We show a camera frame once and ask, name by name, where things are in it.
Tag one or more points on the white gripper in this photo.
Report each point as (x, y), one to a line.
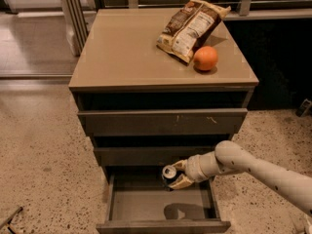
(194, 169)

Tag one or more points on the blue pepsi can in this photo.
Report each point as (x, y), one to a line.
(169, 173)

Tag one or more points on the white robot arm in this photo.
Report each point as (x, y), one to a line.
(230, 158)

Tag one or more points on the grey middle drawer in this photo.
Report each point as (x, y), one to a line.
(147, 156)

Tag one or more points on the grey open bottom drawer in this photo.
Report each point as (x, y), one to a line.
(139, 203)

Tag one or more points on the grey top drawer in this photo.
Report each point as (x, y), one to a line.
(178, 122)

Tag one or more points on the grey drawer cabinet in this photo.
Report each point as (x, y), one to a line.
(121, 68)

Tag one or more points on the orange fruit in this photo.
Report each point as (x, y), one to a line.
(205, 58)

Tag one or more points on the small grey floor device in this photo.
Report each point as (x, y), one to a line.
(304, 108)

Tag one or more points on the brown chip bag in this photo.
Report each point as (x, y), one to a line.
(190, 27)

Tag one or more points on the dark metal bar on floor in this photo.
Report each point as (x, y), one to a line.
(7, 221)

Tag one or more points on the grey wall shelf rail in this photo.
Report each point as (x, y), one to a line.
(260, 0)

